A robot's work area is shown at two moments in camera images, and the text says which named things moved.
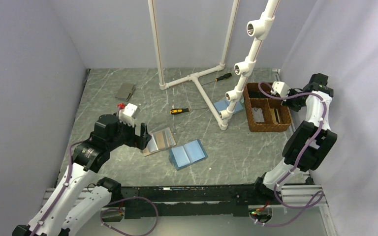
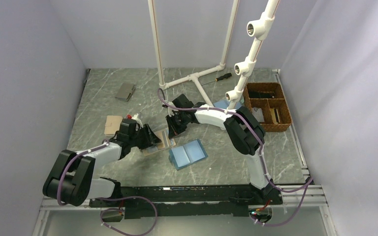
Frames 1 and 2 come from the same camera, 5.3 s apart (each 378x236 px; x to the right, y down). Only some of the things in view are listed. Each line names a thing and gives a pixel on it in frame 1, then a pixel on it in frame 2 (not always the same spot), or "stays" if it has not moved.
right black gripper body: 295,103 → 179,115
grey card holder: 125,91 stays
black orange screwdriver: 227,75 stays
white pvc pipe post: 259,31 stays
